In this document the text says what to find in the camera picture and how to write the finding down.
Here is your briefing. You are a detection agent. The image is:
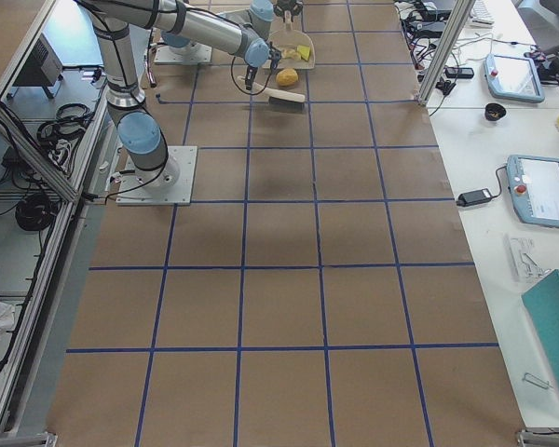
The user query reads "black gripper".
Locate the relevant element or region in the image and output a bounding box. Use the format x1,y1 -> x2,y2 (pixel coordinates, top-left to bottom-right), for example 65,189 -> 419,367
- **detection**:
274,0 -> 304,17
244,65 -> 258,84

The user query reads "beige plastic dustpan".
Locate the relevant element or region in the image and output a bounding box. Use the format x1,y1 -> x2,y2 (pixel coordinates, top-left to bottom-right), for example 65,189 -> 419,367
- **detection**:
269,10 -> 316,70

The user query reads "twisted bread croissant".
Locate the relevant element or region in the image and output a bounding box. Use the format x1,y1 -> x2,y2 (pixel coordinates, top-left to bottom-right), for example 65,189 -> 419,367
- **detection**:
281,47 -> 300,61

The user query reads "yellow sponge piece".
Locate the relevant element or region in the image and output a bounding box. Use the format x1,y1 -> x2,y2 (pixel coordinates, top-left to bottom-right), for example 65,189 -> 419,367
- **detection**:
296,45 -> 311,61

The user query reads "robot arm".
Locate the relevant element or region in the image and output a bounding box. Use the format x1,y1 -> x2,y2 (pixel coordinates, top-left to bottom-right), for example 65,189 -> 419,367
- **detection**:
161,1 -> 313,66
78,1 -> 275,189

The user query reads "blue teach pendant far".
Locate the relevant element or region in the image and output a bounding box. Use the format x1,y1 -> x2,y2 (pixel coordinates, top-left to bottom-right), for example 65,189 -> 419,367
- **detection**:
484,53 -> 545,103

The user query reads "blue teach pendant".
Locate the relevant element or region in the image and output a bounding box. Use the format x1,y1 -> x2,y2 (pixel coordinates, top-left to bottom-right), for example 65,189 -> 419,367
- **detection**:
506,155 -> 559,228
484,53 -> 545,103

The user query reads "black power adapter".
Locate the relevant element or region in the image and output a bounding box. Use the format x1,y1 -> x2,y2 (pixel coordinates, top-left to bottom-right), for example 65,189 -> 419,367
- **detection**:
456,188 -> 494,208

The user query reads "blue teach pendant near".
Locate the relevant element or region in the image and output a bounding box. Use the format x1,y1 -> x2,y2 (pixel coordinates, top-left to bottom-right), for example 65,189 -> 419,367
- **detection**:
506,155 -> 559,228

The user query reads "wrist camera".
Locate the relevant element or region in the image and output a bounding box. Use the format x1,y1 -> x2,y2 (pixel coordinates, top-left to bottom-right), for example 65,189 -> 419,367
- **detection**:
268,41 -> 282,73

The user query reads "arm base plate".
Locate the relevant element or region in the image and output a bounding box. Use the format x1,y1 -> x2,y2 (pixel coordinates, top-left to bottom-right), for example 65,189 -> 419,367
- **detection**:
154,44 -> 212,65
116,145 -> 198,206

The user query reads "aluminium frame post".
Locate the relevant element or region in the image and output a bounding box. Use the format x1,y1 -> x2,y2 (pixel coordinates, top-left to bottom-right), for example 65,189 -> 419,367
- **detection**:
416,0 -> 475,106

